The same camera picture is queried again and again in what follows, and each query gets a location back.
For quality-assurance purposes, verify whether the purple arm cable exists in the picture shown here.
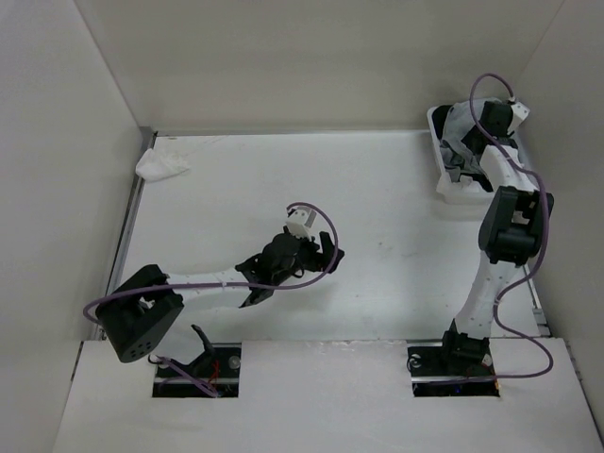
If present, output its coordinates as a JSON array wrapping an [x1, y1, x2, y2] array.
[[83, 202, 345, 398], [464, 73, 556, 381]]

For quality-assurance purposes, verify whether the aluminium table edge rail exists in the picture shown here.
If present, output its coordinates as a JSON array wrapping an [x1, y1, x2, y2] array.
[[92, 126, 157, 341]]

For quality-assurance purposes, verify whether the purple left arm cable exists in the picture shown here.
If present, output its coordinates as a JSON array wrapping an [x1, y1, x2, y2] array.
[[83, 202, 345, 398]]

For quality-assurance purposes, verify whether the white front cover board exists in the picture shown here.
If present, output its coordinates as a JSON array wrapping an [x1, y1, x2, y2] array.
[[55, 339, 603, 452]]

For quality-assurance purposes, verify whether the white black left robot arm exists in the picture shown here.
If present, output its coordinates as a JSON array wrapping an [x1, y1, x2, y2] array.
[[85, 228, 345, 398]]

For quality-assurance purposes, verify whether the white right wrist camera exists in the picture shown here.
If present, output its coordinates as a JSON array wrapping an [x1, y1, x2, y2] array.
[[507, 97, 530, 134]]

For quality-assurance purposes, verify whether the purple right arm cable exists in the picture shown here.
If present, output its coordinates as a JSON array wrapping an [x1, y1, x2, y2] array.
[[464, 73, 556, 381]]

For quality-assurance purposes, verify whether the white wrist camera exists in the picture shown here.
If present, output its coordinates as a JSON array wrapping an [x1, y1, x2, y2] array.
[[507, 97, 530, 134], [285, 206, 317, 240]]

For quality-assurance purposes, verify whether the white plastic laundry basket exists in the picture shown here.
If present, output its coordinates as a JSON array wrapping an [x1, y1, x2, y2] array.
[[427, 104, 532, 206]]

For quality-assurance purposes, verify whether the black tank top in basket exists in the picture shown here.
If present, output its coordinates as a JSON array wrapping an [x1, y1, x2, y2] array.
[[427, 105, 493, 205]]

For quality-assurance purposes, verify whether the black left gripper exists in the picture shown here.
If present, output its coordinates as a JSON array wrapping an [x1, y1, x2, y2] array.
[[273, 226, 343, 286]]

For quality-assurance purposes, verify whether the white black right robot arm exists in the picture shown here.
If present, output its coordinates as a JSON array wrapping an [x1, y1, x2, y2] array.
[[437, 99, 553, 384]]

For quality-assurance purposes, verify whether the white tank top in basket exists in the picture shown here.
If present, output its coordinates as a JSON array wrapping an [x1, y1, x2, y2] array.
[[441, 98, 499, 157]]

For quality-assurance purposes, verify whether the grey tank top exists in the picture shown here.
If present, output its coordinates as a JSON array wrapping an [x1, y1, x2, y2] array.
[[440, 144, 485, 183]]

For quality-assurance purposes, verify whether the white folded tank top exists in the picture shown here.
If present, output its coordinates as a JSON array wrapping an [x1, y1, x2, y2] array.
[[135, 148, 191, 182]]

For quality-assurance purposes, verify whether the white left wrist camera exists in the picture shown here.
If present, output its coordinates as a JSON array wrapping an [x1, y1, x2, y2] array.
[[285, 206, 317, 240]]

